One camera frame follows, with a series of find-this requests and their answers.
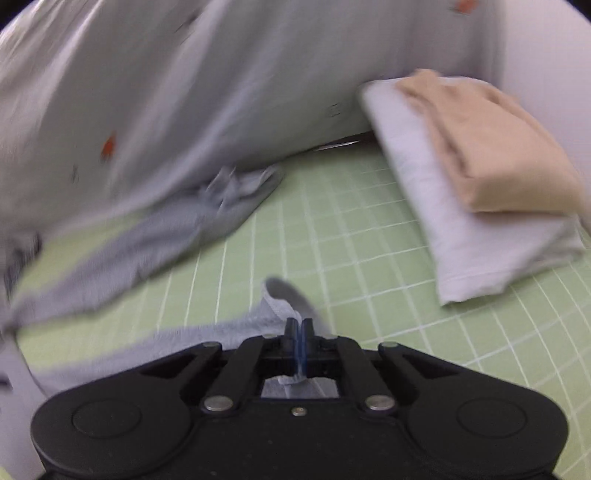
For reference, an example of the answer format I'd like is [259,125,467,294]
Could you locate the grey printed backdrop cloth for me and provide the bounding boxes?
[0,0,507,301]

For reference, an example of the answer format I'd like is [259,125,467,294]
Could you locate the grey sweatpants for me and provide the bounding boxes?
[1,166,329,405]

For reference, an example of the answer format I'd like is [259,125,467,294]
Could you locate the folded beige garment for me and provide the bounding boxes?
[396,69,585,214]

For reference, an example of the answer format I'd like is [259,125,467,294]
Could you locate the folded white garment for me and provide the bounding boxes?
[358,79,585,305]

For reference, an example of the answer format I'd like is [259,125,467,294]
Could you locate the green grid cutting mat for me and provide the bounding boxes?
[18,146,590,479]

